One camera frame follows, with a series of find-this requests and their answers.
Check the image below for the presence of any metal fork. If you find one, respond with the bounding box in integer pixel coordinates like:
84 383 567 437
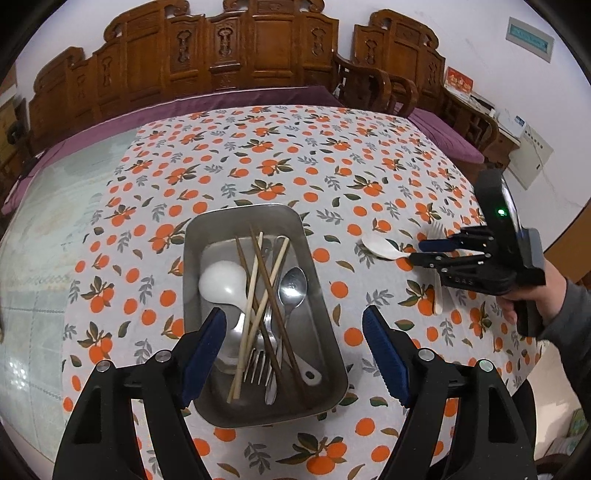
243 235 291 385

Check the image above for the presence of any purple armchair cushion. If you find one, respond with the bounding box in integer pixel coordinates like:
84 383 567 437
409 108 485 164

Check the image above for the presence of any person's right hand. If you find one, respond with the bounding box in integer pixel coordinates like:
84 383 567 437
498 263 571 342

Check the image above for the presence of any white plastic fork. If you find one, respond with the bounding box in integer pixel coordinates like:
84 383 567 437
426 220 446 317

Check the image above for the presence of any wooden side table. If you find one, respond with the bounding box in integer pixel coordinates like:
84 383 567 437
443 92 514 168

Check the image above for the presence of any large metal spoon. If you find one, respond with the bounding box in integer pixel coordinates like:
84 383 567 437
264 267 308 406

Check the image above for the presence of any carved wooden armchair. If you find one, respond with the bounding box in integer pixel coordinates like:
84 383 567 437
332 9 499 167

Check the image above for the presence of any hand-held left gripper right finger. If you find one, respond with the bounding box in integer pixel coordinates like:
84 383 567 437
361 305 539 480

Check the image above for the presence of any dark wooden chopstick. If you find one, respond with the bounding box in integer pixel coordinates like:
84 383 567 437
235 236 289 395
249 225 309 400

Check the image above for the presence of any white ceramic spoon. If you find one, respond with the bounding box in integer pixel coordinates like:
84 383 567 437
198 261 321 385

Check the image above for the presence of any white plastic spoon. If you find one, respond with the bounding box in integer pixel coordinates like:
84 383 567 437
361 233 416 262

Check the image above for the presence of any light bamboo chopstick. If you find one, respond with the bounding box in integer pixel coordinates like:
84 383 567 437
229 237 291 403
238 231 265 370

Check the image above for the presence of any metal tray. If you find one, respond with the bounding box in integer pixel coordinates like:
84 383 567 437
183 203 349 428

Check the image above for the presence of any person's right forearm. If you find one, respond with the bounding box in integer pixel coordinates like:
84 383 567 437
538 277 591 416

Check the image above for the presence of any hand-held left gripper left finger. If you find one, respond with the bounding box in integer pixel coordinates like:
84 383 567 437
53 307 228 480

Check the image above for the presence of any white framed wall box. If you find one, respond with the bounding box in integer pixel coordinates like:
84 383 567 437
505 16 555 64

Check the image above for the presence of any white wall panel box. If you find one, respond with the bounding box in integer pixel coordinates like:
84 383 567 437
508 124 555 190

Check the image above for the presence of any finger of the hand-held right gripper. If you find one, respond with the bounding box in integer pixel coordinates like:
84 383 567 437
409 252 485 271
418 226 496 254

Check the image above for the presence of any carved wooden sofa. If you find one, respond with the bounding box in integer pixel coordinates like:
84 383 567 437
28 0 342 153

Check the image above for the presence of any orange print tablecloth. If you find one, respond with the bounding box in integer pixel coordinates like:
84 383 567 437
62 105 543 480

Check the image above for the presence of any white paper box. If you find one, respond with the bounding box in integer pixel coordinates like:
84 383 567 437
498 110 527 144

